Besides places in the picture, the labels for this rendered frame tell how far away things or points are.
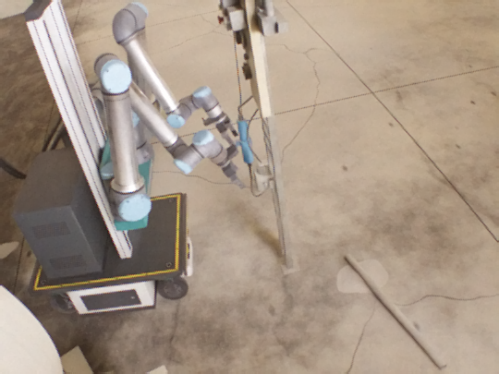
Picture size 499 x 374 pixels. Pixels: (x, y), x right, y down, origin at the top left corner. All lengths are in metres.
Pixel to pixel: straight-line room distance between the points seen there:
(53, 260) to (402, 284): 1.96
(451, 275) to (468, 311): 0.27
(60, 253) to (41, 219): 0.25
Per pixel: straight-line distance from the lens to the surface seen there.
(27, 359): 1.76
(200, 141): 2.29
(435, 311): 2.89
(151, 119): 2.30
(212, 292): 3.03
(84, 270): 2.90
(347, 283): 2.97
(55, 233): 2.73
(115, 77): 2.00
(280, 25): 2.03
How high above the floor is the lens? 2.29
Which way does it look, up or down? 38 degrees down
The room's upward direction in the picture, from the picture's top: 11 degrees counter-clockwise
